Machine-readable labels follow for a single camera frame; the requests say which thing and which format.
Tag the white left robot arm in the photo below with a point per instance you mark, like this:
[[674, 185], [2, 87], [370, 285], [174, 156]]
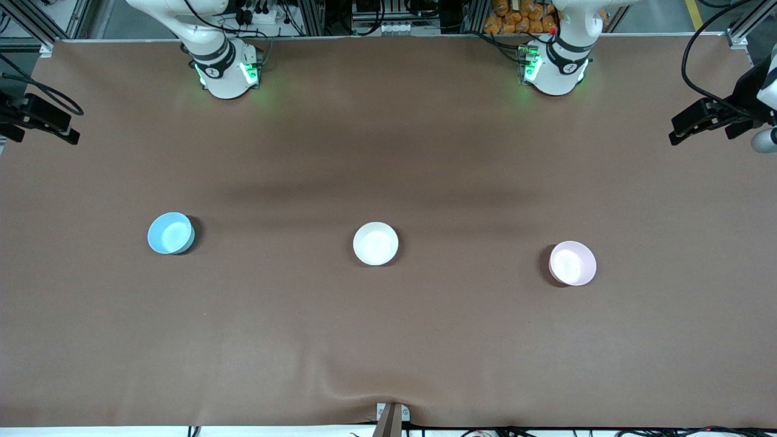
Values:
[[555, 76]]

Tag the aluminium frame post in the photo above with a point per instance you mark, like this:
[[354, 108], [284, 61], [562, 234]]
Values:
[[33, 24], [746, 27]]

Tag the blue plastic bowl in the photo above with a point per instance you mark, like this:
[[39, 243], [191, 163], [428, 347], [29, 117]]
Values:
[[170, 233]]

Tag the orange packaged goods pile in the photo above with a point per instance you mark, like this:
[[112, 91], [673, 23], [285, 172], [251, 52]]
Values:
[[516, 17]]

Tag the brown table cover mat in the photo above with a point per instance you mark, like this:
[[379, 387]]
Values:
[[388, 340]]

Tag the pink plastic bowl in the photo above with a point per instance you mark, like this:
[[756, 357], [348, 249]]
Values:
[[572, 263]]

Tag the white power strip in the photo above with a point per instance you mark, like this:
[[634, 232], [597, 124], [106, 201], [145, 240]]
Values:
[[261, 12]]

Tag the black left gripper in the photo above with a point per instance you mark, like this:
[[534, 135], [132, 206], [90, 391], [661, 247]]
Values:
[[741, 98]]

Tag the white plastic bowl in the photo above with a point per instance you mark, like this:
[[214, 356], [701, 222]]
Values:
[[376, 243]]

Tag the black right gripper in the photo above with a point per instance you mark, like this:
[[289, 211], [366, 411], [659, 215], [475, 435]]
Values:
[[8, 113]]

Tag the grey electronics rack unit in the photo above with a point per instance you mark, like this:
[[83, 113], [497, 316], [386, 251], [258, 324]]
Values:
[[388, 17]]

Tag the metal table clamp bracket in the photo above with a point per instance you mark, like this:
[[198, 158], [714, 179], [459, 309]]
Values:
[[391, 419]]

